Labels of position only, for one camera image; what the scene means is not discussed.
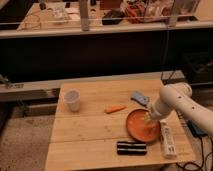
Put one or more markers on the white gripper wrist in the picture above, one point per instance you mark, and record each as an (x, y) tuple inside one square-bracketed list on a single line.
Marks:
[(156, 112)]

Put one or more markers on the orange ceramic bowl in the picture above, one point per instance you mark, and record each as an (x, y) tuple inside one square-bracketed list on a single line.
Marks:
[(137, 128)]

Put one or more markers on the black white striped block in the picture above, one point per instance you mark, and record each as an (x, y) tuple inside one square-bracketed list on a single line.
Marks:
[(131, 148)]

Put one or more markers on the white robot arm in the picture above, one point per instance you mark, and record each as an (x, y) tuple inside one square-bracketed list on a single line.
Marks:
[(178, 97)]

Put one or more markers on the small blue cloth toy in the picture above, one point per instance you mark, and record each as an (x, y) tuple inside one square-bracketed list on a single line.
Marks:
[(140, 98)]

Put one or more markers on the white squeeze bottle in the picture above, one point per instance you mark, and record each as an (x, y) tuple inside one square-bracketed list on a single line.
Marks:
[(167, 141)]

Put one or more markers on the orange toy carrot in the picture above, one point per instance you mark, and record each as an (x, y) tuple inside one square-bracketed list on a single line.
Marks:
[(113, 109)]

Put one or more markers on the black crate on right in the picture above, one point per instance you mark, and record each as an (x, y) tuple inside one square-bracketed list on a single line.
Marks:
[(198, 67)]

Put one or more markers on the translucent plastic cup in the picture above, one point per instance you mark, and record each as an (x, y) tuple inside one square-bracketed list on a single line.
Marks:
[(72, 99)]

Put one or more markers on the red object on shelf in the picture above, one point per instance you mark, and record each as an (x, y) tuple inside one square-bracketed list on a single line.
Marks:
[(135, 13)]

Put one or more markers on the black bag on shelf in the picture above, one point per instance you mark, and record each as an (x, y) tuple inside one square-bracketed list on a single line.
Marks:
[(112, 17)]

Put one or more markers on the grey metal post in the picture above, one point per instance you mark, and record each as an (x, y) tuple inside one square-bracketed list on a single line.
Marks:
[(83, 8)]

